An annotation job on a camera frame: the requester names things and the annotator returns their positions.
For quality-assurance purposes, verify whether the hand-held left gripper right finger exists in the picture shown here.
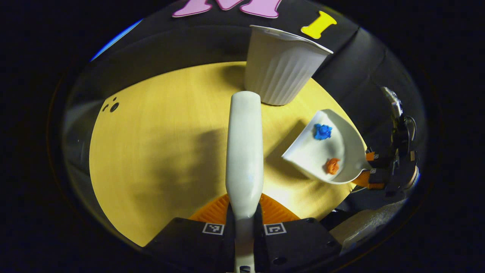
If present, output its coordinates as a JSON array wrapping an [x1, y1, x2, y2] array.
[[253, 193, 343, 273]]

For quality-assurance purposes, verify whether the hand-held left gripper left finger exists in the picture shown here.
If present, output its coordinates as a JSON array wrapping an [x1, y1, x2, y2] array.
[[142, 193, 236, 273]]

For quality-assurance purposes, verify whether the orange paper trash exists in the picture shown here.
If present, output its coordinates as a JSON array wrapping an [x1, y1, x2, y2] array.
[[325, 158, 341, 175]]

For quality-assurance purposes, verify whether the blue paper trash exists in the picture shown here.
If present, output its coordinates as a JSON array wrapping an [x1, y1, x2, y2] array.
[[313, 124, 333, 141]]

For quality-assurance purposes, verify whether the small white dustpan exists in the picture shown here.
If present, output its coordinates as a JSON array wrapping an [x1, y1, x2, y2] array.
[[282, 109, 374, 185]]

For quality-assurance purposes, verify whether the small white broom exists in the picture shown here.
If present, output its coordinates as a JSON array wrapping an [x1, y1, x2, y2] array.
[[225, 91, 264, 273]]

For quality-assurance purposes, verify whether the white ribbed garbage bin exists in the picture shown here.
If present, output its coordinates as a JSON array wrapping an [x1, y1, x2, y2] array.
[[244, 25, 334, 106]]

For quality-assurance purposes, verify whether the white plastic sheet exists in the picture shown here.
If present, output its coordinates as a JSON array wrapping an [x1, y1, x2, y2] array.
[[330, 199, 408, 251]]

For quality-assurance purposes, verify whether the black backdrop cloth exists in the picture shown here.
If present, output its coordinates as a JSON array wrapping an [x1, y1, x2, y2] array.
[[63, 0, 427, 243]]

